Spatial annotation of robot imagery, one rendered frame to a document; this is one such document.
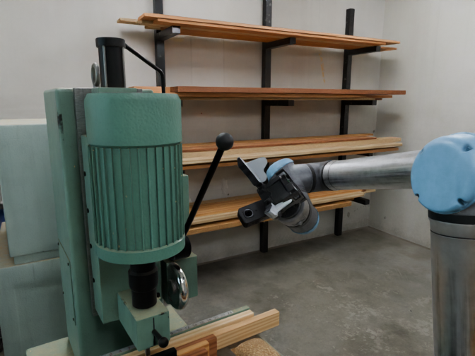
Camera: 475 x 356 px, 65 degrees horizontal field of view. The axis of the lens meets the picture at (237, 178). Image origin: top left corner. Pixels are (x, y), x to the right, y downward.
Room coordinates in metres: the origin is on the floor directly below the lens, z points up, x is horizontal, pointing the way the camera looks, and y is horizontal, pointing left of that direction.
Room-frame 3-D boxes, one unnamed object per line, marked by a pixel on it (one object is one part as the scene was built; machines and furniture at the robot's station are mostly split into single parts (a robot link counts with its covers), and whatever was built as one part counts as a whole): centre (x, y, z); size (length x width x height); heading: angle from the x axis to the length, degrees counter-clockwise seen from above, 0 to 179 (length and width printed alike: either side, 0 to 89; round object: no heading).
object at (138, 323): (0.74, 0.20, 1.03); 0.14 x 0.07 x 0.09; 33
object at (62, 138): (0.97, 0.36, 1.16); 0.22 x 0.22 x 0.72; 33
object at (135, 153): (0.72, 0.20, 1.35); 0.18 x 0.18 x 0.31
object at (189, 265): (0.97, 0.16, 1.02); 0.09 x 0.07 x 0.12; 123
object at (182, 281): (0.90, 0.16, 1.02); 0.12 x 0.03 x 0.12; 33
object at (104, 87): (0.84, 0.27, 1.54); 0.08 x 0.08 x 0.17; 33
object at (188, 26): (3.37, -0.41, 1.20); 2.71 x 0.56 x 2.40; 119
